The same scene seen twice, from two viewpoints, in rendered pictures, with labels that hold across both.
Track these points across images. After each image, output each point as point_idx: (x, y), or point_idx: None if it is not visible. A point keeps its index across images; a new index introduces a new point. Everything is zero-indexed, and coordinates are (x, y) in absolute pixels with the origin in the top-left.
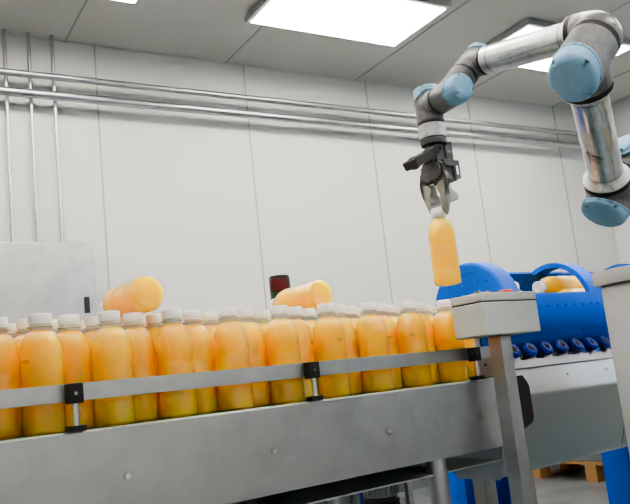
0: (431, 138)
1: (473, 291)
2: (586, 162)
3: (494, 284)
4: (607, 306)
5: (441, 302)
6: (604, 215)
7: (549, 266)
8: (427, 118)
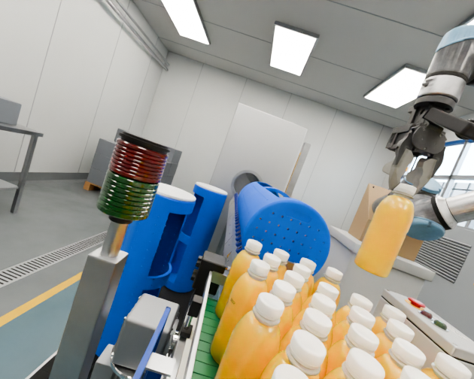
0: (454, 104)
1: (300, 231)
2: None
3: (325, 238)
4: (351, 266)
5: (404, 319)
6: (424, 234)
7: (278, 192)
8: (467, 77)
